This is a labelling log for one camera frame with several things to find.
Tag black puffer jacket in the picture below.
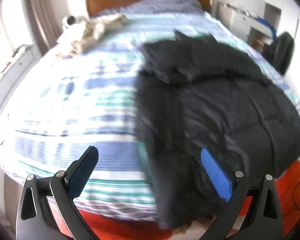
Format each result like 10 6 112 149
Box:
134 32 300 229

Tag orange red trousers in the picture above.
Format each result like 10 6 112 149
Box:
80 160 300 239

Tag striped blue green bedspread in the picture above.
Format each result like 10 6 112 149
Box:
0 12 300 221

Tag cream fleece garment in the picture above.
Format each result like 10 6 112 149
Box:
56 14 128 59

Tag chair with dark jacket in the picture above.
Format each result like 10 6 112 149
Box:
261 32 295 76

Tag white desk with drawers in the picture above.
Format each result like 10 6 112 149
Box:
217 3 273 46

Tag blue cloth on desk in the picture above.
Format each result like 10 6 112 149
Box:
255 17 277 40

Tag brown curtain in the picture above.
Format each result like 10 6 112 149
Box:
27 0 62 55

